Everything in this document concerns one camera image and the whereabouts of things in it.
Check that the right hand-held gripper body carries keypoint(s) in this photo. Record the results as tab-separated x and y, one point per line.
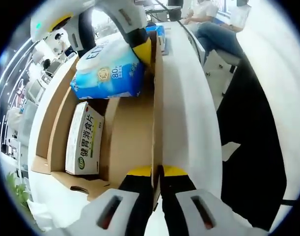
41	27

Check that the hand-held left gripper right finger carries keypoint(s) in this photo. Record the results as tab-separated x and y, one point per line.
184	199

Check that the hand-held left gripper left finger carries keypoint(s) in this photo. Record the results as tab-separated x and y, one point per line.
127	199

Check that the blue tissue pack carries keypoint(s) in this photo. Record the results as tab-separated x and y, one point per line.
160	33

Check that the blue wet wipes pack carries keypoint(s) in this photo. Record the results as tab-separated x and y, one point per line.
108	76

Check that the brown cardboard shoe box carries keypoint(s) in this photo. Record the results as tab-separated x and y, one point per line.
130	135

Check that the white medicine box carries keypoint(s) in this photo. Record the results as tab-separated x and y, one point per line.
84	140

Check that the person's black trousers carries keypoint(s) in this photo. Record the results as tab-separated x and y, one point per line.
250	147

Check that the potted green plant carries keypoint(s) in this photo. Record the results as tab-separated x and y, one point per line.
18	191

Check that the person's white shirt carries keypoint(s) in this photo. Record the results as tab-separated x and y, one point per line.
282	98

